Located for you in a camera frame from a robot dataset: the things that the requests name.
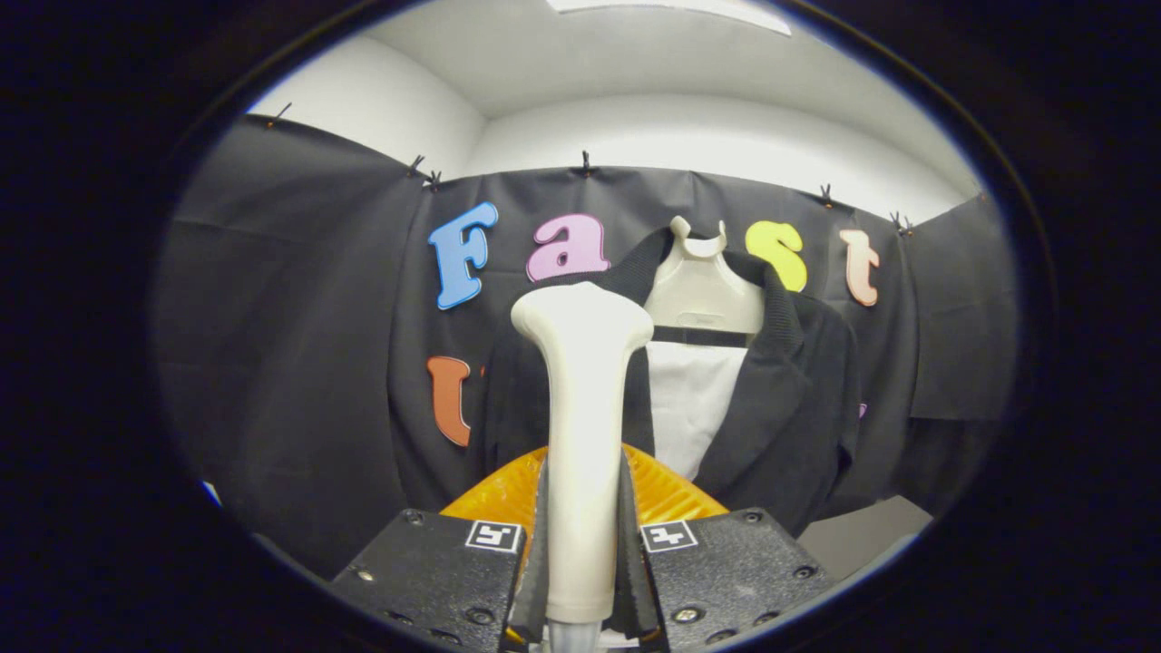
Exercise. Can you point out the black suit jacket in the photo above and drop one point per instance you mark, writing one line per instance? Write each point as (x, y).
(789, 408)

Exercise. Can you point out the white plastic hanger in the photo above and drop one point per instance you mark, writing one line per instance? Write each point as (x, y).
(698, 299)

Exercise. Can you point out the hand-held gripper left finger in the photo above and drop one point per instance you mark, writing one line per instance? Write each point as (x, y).
(537, 580)

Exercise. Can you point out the black backdrop cloth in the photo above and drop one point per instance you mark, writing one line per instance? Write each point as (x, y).
(299, 317)

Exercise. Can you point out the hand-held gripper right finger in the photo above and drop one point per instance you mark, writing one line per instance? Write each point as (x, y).
(635, 580)

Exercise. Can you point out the grey cabinet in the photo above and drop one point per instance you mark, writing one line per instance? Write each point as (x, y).
(862, 540)

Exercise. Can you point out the white garment steamer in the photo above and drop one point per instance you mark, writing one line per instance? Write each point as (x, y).
(585, 408)

